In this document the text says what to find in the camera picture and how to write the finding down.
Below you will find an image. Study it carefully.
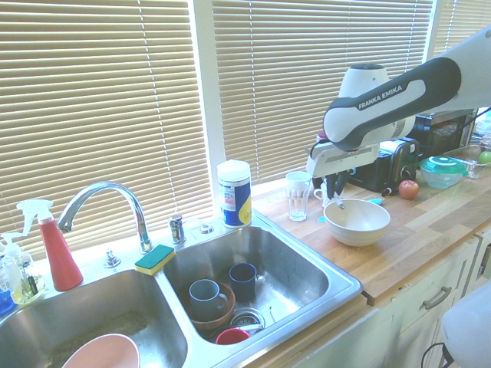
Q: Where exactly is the navy blue cup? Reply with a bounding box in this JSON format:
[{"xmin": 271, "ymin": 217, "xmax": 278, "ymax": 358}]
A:
[{"xmin": 229, "ymin": 262, "xmax": 257, "ymax": 304}]

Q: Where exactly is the medium beige window blind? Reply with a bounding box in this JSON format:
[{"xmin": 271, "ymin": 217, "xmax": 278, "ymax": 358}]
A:
[{"xmin": 210, "ymin": 0, "xmax": 435, "ymax": 186}]

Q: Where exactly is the cream ceramic bowl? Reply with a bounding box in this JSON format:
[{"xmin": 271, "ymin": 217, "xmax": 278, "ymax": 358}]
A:
[{"xmin": 323, "ymin": 199, "xmax": 391, "ymax": 247}]

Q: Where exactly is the pink plastic bowl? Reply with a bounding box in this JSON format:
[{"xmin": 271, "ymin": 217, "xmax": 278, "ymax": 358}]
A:
[{"xmin": 61, "ymin": 333, "xmax": 141, "ymax": 368}]

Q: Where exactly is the narrow beige window blind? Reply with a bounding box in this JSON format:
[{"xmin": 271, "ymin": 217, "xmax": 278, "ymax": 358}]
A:
[{"xmin": 435, "ymin": 0, "xmax": 491, "ymax": 54}]

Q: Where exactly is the black cable near cabinet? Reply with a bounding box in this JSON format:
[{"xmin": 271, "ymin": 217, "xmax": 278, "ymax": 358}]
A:
[{"xmin": 420, "ymin": 339, "xmax": 456, "ymax": 368}]

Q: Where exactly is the small white mug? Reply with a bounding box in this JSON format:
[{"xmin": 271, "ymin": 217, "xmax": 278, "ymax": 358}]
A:
[{"xmin": 313, "ymin": 182, "xmax": 329, "ymax": 207}]

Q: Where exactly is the blue liquid soap bottle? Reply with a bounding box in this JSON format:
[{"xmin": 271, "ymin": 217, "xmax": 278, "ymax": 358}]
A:
[{"xmin": 0, "ymin": 285, "xmax": 15, "ymax": 316}]

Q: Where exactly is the cream kitchen cabinet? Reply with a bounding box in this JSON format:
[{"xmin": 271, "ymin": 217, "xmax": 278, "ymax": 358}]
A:
[{"xmin": 360, "ymin": 225, "xmax": 491, "ymax": 368}]

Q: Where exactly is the glass jar with yellow liquid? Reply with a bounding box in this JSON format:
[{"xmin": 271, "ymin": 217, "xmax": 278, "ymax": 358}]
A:
[{"xmin": 11, "ymin": 264, "xmax": 47, "ymax": 306}]

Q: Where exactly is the black microwave oven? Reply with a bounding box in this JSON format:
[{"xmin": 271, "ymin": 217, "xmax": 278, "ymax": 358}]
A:
[{"xmin": 413, "ymin": 109, "xmax": 476, "ymax": 163}]

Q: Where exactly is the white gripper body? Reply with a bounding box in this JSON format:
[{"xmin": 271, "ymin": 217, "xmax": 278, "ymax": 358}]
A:
[{"xmin": 305, "ymin": 140, "xmax": 381, "ymax": 179}]

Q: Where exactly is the metal drawer handle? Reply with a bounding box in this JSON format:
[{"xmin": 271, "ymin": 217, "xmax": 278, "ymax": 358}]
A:
[{"xmin": 421, "ymin": 285, "xmax": 453, "ymax": 311}]

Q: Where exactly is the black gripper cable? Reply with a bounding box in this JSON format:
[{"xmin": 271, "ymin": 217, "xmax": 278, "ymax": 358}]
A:
[{"xmin": 308, "ymin": 140, "xmax": 328, "ymax": 160}]

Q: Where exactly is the red cup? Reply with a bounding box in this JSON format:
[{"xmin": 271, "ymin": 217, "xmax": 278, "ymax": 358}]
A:
[{"xmin": 215, "ymin": 327, "xmax": 251, "ymax": 345}]

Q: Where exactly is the stainless steel double sink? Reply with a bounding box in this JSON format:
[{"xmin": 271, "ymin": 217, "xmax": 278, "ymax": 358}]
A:
[{"xmin": 0, "ymin": 214, "xmax": 364, "ymax": 368}]

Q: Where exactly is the white blue wipes canister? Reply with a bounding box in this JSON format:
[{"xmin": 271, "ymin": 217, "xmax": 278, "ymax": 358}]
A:
[{"xmin": 216, "ymin": 159, "xmax": 253, "ymax": 230}]

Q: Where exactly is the chrome gooseneck faucet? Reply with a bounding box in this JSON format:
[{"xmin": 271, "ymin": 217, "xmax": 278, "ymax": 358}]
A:
[{"xmin": 56, "ymin": 181, "xmax": 154, "ymax": 255}]

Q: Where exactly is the red spray bottle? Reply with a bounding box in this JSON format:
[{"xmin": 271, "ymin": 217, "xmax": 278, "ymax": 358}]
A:
[{"xmin": 15, "ymin": 199, "xmax": 84, "ymax": 292}]

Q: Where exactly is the brown wooden bowl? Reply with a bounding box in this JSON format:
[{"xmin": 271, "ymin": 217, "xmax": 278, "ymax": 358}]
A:
[{"xmin": 180, "ymin": 281, "xmax": 236, "ymax": 333}]

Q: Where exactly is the black toaster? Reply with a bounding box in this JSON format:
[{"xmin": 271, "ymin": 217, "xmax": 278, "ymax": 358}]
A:
[{"xmin": 351, "ymin": 137, "xmax": 422, "ymax": 196}]

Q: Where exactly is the yellow green sponge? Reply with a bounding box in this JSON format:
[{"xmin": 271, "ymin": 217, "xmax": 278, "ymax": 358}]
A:
[{"xmin": 133, "ymin": 244, "xmax": 176, "ymax": 276}]

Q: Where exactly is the grey mug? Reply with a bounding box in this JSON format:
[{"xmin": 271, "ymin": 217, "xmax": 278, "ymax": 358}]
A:
[{"xmin": 188, "ymin": 279, "xmax": 229, "ymax": 322}]

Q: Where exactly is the wide beige window blind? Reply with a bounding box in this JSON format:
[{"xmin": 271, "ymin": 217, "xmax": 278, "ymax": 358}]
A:
[{"xmin": 0, "ymin": 0, "xmax": 214, "ymax": 261}]

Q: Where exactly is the small chrome sink knob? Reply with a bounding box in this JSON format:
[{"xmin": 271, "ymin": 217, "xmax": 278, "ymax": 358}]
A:
[{"xmin": 103, "ymin": 248, "xmax": 122, "ymax": 269}]

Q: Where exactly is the clear container teal lid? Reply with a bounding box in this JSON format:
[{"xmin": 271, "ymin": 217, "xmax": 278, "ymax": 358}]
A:
[{"xmin": 418, "ymin": 155, "xmax": 470, "ymax": 189}]

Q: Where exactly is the clear drinking glass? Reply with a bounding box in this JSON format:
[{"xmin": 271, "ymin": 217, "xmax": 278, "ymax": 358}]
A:
[{"xmin": 286, "ymin": 182, "xmax": 311, "ymax": 222}]

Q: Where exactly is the white sink side sprayer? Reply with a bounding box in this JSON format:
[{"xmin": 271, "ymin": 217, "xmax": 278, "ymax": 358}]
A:
[{"xmin": 186, "ymin": 217, "xmax": 216, "ymax": 235}]

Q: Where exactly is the clear plastic box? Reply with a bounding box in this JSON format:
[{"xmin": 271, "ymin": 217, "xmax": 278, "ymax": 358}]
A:
[{"xmin": 440, "ymin": 143, "xmax": 491, "ymax": 180}]

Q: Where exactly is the red apple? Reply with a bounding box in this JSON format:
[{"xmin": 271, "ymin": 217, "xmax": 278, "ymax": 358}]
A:
[{"xmin": 398, "ymin": 179, "xmax": 420, "ymax": 199}]

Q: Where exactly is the white rounded robot shell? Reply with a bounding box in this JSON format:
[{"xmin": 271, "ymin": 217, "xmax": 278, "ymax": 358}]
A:
[{"xmin": 440, "ymin": 294, "xmax": 491, "ymax": 368}]

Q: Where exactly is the metal sink strainer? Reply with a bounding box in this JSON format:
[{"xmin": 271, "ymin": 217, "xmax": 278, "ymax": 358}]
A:
[{"xmin": 229, "ymin": 308, "xmax": 266, "ymax": 334}]

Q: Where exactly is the chrome soap dispenser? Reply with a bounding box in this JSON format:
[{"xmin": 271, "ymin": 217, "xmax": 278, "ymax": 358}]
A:
[{"xmin": 169, "ymin": 214, "xmax": 188, "ymax": 245}]

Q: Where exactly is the clear pump soap bottle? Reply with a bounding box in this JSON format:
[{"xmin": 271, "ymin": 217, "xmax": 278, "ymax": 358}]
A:
[{"xmin": 0, "ymin": 232, "xmax": 22, "ymax": 292}]

